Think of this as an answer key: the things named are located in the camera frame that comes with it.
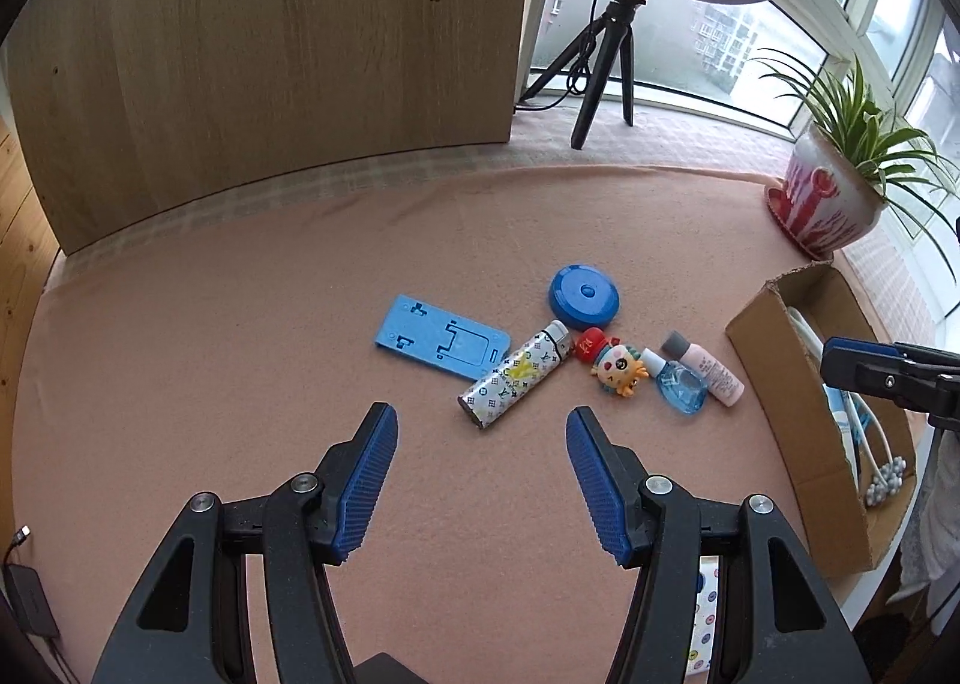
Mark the pink plant saucer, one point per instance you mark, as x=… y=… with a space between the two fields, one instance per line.
x=787 y=215

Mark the small blue clear bottle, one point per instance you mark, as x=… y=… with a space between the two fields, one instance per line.
x=682 y=388

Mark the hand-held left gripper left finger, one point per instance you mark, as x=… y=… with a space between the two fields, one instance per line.
x=367 y=485

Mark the blue round tape measure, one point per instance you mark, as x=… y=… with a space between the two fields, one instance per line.
x=583 y=295

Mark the black tripod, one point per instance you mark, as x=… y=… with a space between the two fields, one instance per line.
x=600 y=69

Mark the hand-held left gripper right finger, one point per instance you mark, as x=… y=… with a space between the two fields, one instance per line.
x=592 y=485

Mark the printed tissue pack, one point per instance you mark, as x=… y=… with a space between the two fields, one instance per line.
x=705 y=624

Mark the black packet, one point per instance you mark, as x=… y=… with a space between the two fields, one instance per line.
x=386 y=670

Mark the cardboard box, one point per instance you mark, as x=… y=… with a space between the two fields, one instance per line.
x=817 y=444

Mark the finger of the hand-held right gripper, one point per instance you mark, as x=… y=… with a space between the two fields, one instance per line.
x=870 y=369

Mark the pine wood panel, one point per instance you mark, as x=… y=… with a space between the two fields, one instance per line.
x=22 y=226

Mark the checked cloth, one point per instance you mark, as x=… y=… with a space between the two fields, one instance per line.
x=637 y=136

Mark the patterned white lighter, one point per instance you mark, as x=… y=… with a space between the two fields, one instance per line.
x=510 y=376

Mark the white cloth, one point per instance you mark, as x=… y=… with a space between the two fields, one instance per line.
x=934 y=504

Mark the white grey ball massager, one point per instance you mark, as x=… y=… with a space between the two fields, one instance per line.
x=885 y=478

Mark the potted spider plant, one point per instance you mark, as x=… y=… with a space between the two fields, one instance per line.
x=832 y=196

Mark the blue folding phone stand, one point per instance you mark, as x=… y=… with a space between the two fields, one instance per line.
x=442 y=339

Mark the pink blanket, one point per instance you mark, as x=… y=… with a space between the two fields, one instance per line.
x=225 y=391

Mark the light wooden board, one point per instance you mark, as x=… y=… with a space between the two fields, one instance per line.
x=262 y=54

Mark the black power adapter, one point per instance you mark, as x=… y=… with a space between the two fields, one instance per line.
x=30 y=601

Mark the pink bottle with grey cap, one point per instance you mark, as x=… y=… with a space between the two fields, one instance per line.
x=712 y=373

